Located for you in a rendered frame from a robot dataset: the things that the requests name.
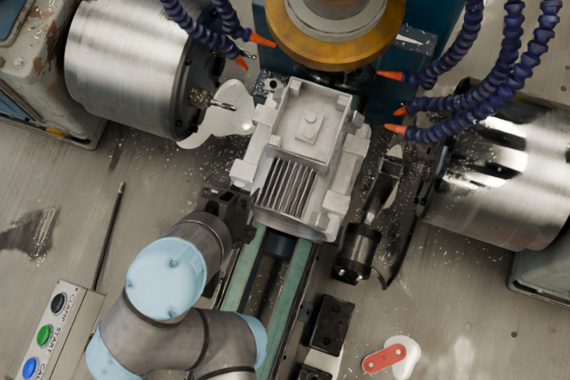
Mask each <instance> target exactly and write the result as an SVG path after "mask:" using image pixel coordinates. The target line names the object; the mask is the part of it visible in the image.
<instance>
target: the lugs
mask: <svg viewBox="0 0 570 380"><path fill-rule="evenodd" d="M285 91H286V87H281V88H276V90H275V92H274V94H273V97H272V100H273V101H275V102H276V103H278V104H279V105H280V103H281V101H282V97H283V95H284V93H285ZM364 119H365V116H363V115H362V114H360V113H359V112H358V111H357V110H351V111H350V116H349V118H348V122H347V125H348V126H350V127H351V128H352V129H360V128H361V127H362V125H363V122H364ZM329 221H330V218H328V217H327V216H325V215H324V214H322V213H318V212H311V215H310V219H309V221H308V225H309V226H311V227H313V228H315V229H316V230H320V231H326V229H327V226H328V223H329ZM308 240H310V241H311V242H313V243H321V244H323V242H324V241H322V240H311V239H308Z"/></svg>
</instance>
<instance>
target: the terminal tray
mask: <svg viewBox="0 0 570 380"><path fill-rule="evenodd" d="M295 82H298V84H299V85H298V86H297V87H294V86H293V84H294V83H295ZM342 97H344V98H345V99H346V100H345V102H343V103H342V102H341V101H340V98H342ZM352 97H353V96H352V95H350V94H347V93H344V92H340V91H337V90H334V89H332V88H329V87H324V86H321V85H318V84H315V83H313V82H310V81H306V80H303V79H299V78H297V77H294V76H291V77H290V80H289V82H288V85H287V88H286V91H285V93H284V95H283V97H282V101H281V103H280V106H279V108H278V111H277V114H276V117H275V119H274V121H273V124H272V126H271V129H270V132H269V134H268V137H267V139H266V141H265V152H266V155H267V158H269V159H273V156H275V159H278V158H280V159H281V160H282V161H284V159H285V160H286V162H288V163H289V160H291V163H292V164H295V162H296V163H297V165H298V166H300V165H302V167H304V168H306V166H307V167H308V170H311V169H313V171H314V172H315V173H316V172H317V171H319V175H321V176H324V177H326V176H327V175H329V174H330V170H331V168H332V167H333V161H334V160H335V155H336V153H337V151H338V147H339V145H340V141H341V139H342V137H343V133H344V130H345V126H346V125H347V122H348V118H349V116H350V111H351V107H350V105H351V101H352ZM274 137H275V138H276V139H277V142H276V143H273V142H272V141H271V140H272V138H274ZM321 154H325V156H326V157H325V159H321V158H320V155H321Z"/></svg>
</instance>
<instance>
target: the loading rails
mask: <svg viewBox="0 0 570 380"><path fill-rule="evenodd" d="M347 94H350V95H352V96H353V97H352V101H351V105H350V107H351V110H357V111H358V112H359V113H360V114H362V115H363V116H364V113H365V110H366V105H367V101H368V98H369V96H367V95H364V96H363V98H362V97H361V96H358V95H355V94H352V93H349V92H348V93H347ZM361 100H362V101H361ZM253 226H255V227H257V232H256V234H255V238H254V240H252V241H251V242H250V244H246V243H243V246H242V248H241V249H234V250H233V251H232V255H231V258H230V259H229V262H228V265H227V268H226V271H225V272H223V271H220V275H219V281H218V285H217V287H216V289H215V292H217V295H216V297H215V302H214V303H213V306H212V310H222V311H223V310H233V311H236V312H237V313H239V314H242V313H243V311H244V308H245V305H246V304H247V301H248V298H249V294H250V291H251V289H252V287H253V284H254V279H255V277H256V275H257V272H258V270H259V267H260V262H261V261H262V258H263V255H264V254H267V255H270V256H272V257H275V258H278V259H280V260H285V261H287V262H289V266H288V269H287V272H286V275H285V277H284V280H283V283H282V287H281V290H280V293H279V295H278V298H277V302H276V305H275V308H274V311H273V312H272V315H271V319H270V322H269V325H268V328H267V330H266V335H267V339H268V344H267V345H266V352H267V353H266V356H265V359H264V361H263V363H262V364H261V366H260V367H259V368H258V369H257V370H255V373H256V377H257V380H277V378H278V375H279V372H280V370H281V367H282V363H283V360H286V358H287V356H286V355H285V354H286V352H287V349H288V345H289V342H290V339H291V336H292V333H293V329H294V326H295V323H296V321H300V322H303V323H305V324H308V325H311V326H313V325H314V322H315V319H316V315H317V312H318V310H319V305H317V304H314V303H311V302H309V301H306V300H304V297H305V293H306V290H307V288H308V285H309V282H310V278H311V274H312V272H313V269H314V266H315V263H316V261H317V260H319V256H318V254H319V251H320V248H321V243H313V242H311V241H310V240H308V239H307V238H302V237H298V240H295V239H292V238H290V237H285V236H283V235H280V234H277V233H274V232H272V229H273V228H271V227H268V226H266V225H263V224H261V223H259V222H258V221H253ZM343 232H344V226H341V228H340V229H338V234H337V236H336V239H335V241H333V242H330V244H332V245H335V246H339V244H340V241H341V238H342V236H343ZM324 242H325V241H324ZM325 243H329V242H325ZM179 372H180V373H181V374H183V375H186V376H187V378H184V380H194V375H193V372H190V371H179Z"/></svg>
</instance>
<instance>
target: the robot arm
mask: <svg viewBox="0 0 570 380"><path fill-rule="evenodd" d="M214 177H215V173H212V174H211V175H209V176H208V177H206V178H205V179H204V180H203V181H202V183H201V187H200V190H199V194H198V199H197V203H196V206H195V210H194V211H193V212H191V213H190V214H188V215H185V216H184V217H183V218H181V219H180V220H179V221H178V222H177V223H176V224H175V225H174V226H172V227H171V228H170V229H169V230H167V231H166V232H164V233H163V234H162V235H161V236H160V237H159V238H158V239H157V240H155V241H154V242H152V243H150V244H149V245H148V246H146V247H145V248H144V249H143V250H142V251H141V252H140V253H139V254H138V256H137V257H136V259H135V260H134V261H133V263H132V264H131V266H130V268H129V270H128V272H127V275H126V285H125V286H124V287H123V289H122V291H121V292H120V294H119V296H118V297H117V299H116V301H115V302H114V303H113V305H112V306H111V308H110V309H109V312H108V313H107V315H106V316H105V317H104V319H103V320H102V321H101V322H99V323H98V326H97V331H96V332H95V334H94V336H93V337H92V340H91V342H90V343H89V345H88V346H87V350H86V364H87V366H88V369H89V371H90V372H91V374H92V375H93V376H94V377H95V378H96V379H97V380H142V379H143V378H145V377H146V376H147V375H148V371H149V370H151V369H156V370H175V371H190V372H193V375H194V380H257V377H256V373H255V370H257V369H258V368H259V367H260V366H261V364H262V363H263V361H264V359H265V356H266V353H267V352H266V345H267V344H268V339H267V335H266V331H265V328H264V326H263V325H262V323H261V322H260V321H259V320H258V319H256V318H255V317H253V316H248V315H244V314H239V313H237V312H236V311H233V310H223V311H222V310H209V309H201V308H195V307H192V306H193V305H194V304H195V302H196V301H197V300H198V298H199V297H200V296H202V297H205V298H207V299H211V298H212V296H213V294H214V292H215V289H216V287H217V285H218V281H219V275H220V271H221V266H222V265H223V264H224V263H225V261H226V260H227V258H228V256H229V254H230V253H231V249H241V248H242V246H243V243H246V244H250V242H251V241H252V240H254V238H255V234H256V232H257V227H255V226H253V221H254V214H253V211H252V210H251V209H252V208H253V207H254V205H255V204H256V202H257V198H258V196H259V192H260V188H259V187H258V188H257V189H256V190H255V187H253V189H252V191H247V190H244V189H242V188H241V187H237V186H236V185H234V184H233V185H232V179H227V178H225V177H221V176H219V177H218V178H217V179H216V180H214ZM208 180H210V181H209V182H207V181H208ZM205 187H207V188H206V189H205ZM253 200H254V202H253ZM252 202H253V203H252Z"/></svg>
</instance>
